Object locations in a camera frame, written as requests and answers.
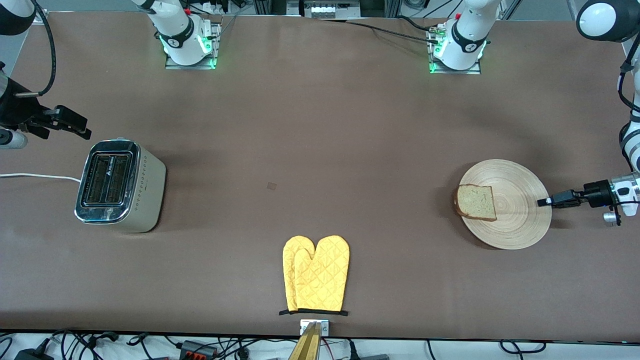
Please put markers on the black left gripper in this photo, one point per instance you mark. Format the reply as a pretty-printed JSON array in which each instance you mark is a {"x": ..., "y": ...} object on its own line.
[{"x": 596, "y": 193}]

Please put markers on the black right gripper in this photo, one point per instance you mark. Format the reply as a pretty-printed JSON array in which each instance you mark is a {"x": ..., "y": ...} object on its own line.
[{"x": 15, "y": 111}]

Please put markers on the round wooden plate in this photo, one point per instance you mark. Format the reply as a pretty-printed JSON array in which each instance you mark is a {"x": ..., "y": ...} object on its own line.
[{"x": 520, "y": 210}]

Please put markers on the brown bread slice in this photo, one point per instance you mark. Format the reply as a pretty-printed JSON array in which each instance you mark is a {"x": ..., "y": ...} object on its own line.
[{"x": 477, "y": 202}]

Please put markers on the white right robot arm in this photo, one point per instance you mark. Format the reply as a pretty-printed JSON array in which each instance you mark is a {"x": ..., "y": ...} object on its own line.
[{"x": 175, "y": 30}]

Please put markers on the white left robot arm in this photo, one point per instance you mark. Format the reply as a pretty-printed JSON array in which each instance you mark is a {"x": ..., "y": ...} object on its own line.
[{"x": 465, "y": 40}]

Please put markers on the silver beige two-slot toaster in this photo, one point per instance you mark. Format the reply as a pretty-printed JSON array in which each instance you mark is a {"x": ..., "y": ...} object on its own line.
[{"x": 145, "y": 195}]

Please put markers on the black power adapter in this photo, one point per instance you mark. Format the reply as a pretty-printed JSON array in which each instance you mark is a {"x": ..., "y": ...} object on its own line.
[{"x": 32, "y": 355}]

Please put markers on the black plug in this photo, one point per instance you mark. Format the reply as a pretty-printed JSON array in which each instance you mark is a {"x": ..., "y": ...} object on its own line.
[{"x": 367, "y": 356}]

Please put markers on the yellow quilted oven mitt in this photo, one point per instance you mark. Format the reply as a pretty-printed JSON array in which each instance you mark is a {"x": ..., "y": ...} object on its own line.
[
  {"x": 289, "y": 270},
  {"x": 322, "y": 275}
]

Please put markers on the black red connector box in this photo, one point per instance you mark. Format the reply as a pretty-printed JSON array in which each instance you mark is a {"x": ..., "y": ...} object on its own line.
[{"x": 197, "y": 349}]

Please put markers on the grey power strip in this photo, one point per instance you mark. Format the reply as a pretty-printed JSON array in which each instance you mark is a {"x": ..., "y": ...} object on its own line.
[{"x": 330, "y": 10}]

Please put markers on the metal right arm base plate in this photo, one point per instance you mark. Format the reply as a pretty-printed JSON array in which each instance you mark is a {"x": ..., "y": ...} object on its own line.
[{"x": 190, "y": 67}]

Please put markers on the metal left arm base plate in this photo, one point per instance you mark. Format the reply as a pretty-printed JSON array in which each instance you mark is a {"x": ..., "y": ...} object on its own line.
[{"x": 455, "y": 72}]

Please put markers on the silver aluminium frame strut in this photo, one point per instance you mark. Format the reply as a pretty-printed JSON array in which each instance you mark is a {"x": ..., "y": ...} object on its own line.
[{"x": 510, "y": 9}]

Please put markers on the dark aluminium frame post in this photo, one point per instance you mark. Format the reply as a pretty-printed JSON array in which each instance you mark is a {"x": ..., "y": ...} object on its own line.
[{"x": 270, "y": 6}]

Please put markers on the silver metal camera bracket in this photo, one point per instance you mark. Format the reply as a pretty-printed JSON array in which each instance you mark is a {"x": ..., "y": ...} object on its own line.
[{"x": 325, "y": 327}]

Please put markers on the yellow wooden camera beam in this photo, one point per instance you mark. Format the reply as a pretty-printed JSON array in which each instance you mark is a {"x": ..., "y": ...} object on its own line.
[{"x": 306, "y": 347}]

